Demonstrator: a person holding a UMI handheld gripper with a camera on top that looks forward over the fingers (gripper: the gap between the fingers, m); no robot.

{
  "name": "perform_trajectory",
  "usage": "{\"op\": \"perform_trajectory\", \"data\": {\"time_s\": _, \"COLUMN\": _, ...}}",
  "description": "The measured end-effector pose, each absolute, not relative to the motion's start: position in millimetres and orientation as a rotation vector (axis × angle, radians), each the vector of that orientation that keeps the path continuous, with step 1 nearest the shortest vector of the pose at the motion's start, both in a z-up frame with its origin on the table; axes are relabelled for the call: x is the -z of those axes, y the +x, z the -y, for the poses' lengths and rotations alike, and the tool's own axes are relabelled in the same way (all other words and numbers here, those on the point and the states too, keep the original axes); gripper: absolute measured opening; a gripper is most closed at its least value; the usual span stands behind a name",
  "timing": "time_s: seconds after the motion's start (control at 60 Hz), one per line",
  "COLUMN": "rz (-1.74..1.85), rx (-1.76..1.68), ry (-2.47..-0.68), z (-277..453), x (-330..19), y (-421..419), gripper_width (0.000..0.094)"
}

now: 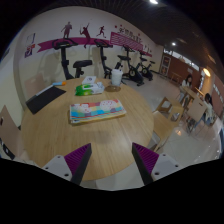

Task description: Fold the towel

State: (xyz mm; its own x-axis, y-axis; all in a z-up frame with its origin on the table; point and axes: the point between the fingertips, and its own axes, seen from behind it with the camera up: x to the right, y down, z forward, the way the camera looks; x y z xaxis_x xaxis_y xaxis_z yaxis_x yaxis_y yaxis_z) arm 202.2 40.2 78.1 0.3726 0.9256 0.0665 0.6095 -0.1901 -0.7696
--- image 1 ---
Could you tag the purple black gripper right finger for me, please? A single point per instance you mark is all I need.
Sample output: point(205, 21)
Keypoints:
point(151, 165)

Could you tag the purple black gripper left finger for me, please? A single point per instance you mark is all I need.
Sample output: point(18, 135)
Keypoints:
point(72, 166)

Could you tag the colourful folded towel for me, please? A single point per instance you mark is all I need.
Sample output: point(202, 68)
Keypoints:
point(87, 112)

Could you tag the wooden chair near table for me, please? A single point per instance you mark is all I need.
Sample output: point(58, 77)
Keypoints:
point(163, 128)

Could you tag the green wet wipes pack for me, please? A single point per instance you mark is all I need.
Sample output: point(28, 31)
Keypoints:
point(89, 89)

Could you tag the wooden chair right foreground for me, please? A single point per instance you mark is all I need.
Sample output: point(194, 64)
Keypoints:
point(195, 112)

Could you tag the seated person in white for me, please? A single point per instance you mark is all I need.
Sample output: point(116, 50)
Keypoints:
point(208, 115)

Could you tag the orange blue marker pen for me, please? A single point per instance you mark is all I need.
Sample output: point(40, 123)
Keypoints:
point(59, 83)

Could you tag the brown round coaster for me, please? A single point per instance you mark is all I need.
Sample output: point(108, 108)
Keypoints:
point(112, 88)

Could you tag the small white box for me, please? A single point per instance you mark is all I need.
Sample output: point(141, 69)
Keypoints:
point(89, 80)

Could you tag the seated person far back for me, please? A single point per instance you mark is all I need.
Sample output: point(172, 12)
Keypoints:
point(188, 81)

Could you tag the black exercise bike far right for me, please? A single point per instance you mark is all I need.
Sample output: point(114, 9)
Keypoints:
point(145, 72)

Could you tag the white plastic cup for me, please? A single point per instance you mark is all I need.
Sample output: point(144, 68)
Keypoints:
point(116, 77)

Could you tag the black exercise bike middle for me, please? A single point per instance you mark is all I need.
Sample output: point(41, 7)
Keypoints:
point(102, 44)

